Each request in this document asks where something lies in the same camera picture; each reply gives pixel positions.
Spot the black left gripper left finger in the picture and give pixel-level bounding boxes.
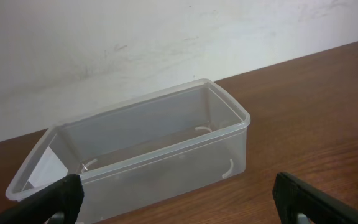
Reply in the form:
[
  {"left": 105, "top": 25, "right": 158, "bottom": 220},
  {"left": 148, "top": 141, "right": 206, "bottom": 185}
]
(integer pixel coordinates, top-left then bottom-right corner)
[{"left": 0, "top": 174, "right": 85, "bottom": 224}]

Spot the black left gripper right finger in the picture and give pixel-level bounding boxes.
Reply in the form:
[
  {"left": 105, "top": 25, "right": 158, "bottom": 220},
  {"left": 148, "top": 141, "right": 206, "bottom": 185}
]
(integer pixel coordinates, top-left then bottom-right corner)
[{"left": 272, "top": 172, "right": 358, "bottom": 224}]

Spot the clear plastic container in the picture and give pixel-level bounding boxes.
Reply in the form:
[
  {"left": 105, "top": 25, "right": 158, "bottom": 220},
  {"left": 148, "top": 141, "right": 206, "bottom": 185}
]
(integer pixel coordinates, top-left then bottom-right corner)
[{"left": 6, "top": 79, "right": 250, "bottom": 223}]

